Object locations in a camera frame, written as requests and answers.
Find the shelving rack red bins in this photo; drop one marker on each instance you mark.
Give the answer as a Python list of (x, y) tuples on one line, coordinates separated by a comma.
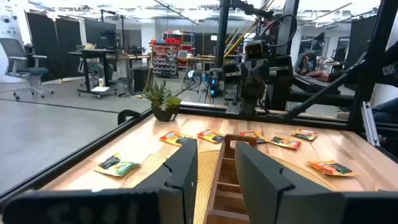
[(164, 59)]

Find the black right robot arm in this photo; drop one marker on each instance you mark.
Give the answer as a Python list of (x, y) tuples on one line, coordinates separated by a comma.
[(252, 99)]

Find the black partition curtain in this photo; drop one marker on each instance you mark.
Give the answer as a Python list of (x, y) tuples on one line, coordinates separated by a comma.
[(53, 46)]

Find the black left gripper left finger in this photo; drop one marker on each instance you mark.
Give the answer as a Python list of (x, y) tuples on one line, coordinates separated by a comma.
[(180, 186)]

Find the grey office chair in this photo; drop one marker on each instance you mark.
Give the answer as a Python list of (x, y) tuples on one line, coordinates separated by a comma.
[(21, 68)]

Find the green lemon lime tea bag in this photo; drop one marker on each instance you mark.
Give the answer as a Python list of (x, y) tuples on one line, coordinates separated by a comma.
[(116, 165)]

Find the black floor fan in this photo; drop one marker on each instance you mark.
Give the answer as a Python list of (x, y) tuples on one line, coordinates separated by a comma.
[(191, 80)]

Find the wooden compartment tea box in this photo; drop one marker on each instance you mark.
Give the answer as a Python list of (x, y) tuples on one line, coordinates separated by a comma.
[(227, 189)]

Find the black aluminium table frame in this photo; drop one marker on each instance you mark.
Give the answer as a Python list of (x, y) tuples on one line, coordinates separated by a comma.
[(370, 62)]

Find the silver aluminium rail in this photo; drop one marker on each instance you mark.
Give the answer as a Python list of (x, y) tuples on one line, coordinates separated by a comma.
[(370, 124)]

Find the dark desk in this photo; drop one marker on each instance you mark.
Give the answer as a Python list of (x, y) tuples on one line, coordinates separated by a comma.
[(320, 99)]

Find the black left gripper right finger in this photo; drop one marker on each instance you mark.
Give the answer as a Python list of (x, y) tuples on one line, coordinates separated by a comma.
[(261, 186)]

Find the round woven straw placemat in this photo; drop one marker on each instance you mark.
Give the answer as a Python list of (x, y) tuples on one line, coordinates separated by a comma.
[(205, 174)]

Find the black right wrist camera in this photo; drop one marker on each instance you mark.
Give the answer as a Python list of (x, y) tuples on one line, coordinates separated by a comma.
[(256, 49)]

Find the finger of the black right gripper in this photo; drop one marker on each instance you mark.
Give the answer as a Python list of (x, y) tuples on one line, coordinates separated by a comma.
[(248, 71), (262, 71)]

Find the potted succulent plant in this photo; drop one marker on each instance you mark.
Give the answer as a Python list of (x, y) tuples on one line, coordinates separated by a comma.
[(164, 113)]

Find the black standing desk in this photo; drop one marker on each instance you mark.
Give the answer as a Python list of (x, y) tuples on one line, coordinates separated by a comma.
[(93, 54)]

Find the black computer monitor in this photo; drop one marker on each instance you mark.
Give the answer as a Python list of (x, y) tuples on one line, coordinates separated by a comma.
[(99, 32)]

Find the person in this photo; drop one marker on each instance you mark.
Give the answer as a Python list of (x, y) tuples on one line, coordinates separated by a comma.
[(385, 107)]

